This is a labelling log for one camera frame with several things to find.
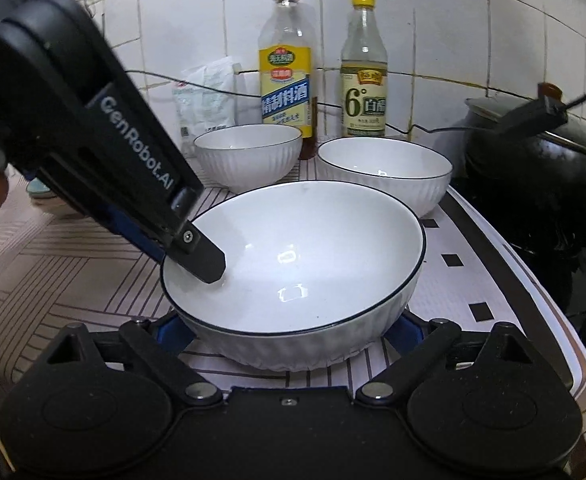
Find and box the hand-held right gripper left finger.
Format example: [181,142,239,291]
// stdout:
[45,310,224,408]

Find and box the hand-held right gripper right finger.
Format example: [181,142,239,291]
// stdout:
[354,312,534,408]

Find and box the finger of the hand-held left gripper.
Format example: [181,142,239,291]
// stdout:
[164,219,226,285]
[80,207,168,263]

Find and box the blue fried egg plate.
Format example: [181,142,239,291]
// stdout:
[25,180,68,202]

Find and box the white ribbed bowl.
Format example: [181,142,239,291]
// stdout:
[316,137,454,218]
[193,124,304,195]
[160,180,426,372]

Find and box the striped table cover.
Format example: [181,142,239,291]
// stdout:
[0,157,586,411]

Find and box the clear plastic seasoning bag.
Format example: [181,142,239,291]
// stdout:
[173,56,239,143]

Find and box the black cooking pot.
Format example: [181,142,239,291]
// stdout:
[460,82,586,311]

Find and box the yellow label cooking wine bottle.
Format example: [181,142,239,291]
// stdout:
[258,0,319,161]

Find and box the yellow cap vinegar bottle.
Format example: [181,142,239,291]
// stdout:
[340,0,390,139]

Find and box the black charger cable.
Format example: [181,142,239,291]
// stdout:
[123,69,474,137]

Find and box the black cable with connector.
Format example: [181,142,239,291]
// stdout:
[500,45,586,130]

